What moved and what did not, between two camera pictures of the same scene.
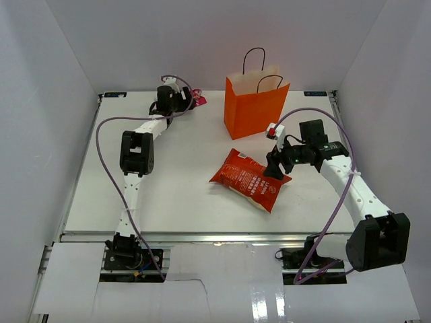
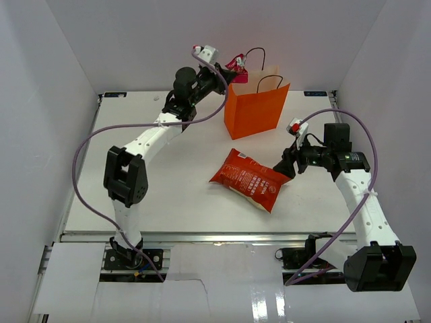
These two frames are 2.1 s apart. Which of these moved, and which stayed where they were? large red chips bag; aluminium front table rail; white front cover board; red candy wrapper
Moved: red candy wrapper
Stayed: white front cover board; aluminium front table rail; large red chips bag
